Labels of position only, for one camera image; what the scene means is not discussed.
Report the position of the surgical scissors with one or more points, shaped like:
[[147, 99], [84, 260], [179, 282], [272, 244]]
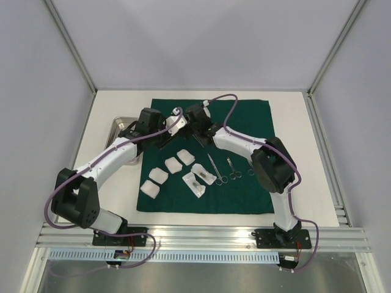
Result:
[[234, 173], [220, 179], [251, 172]]

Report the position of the aluminium front rail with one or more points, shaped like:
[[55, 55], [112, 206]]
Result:
[[215, 238]]

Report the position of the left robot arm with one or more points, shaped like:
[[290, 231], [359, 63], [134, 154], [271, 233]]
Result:
[[75, 197]]

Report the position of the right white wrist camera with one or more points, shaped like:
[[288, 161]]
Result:
[[204, 104]]

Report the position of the stainless steel instrument tray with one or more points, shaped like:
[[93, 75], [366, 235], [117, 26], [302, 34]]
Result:
[[118, 125]]

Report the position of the clear sterile packet lower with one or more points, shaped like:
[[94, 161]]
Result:
[[197, 188]]

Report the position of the slotted cable duct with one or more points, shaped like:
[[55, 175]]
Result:
[[89, 254]]

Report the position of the clear sterile packet upper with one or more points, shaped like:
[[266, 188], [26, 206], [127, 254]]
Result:
[[203, 174]]

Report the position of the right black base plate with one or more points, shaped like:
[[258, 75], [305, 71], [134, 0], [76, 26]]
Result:
[[267, 239]]

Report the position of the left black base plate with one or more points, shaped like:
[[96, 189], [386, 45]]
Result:
[[100, 239]]

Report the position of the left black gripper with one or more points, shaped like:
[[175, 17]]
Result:
[[159, 145]]

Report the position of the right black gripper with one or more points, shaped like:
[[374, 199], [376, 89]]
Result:
[[194, 129]]

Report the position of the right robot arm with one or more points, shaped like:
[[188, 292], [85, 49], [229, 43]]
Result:
[[272, 164]]

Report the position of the white gauze pad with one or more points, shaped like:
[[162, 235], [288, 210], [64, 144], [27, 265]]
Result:
[[173, 165], [158, 175], [150, 189], [186, 157]]

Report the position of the clear sterile packet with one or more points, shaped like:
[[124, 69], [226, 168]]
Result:
[[203, 174], [197, 188]]

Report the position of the green surgical drape cloth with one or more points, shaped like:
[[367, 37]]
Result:
[[241, 196]]

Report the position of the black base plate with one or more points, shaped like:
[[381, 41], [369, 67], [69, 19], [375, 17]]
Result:
[[267, 239], [100, 239]]

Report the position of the surgical scissors leftmost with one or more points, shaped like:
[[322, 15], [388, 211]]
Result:
[[220, 179]]

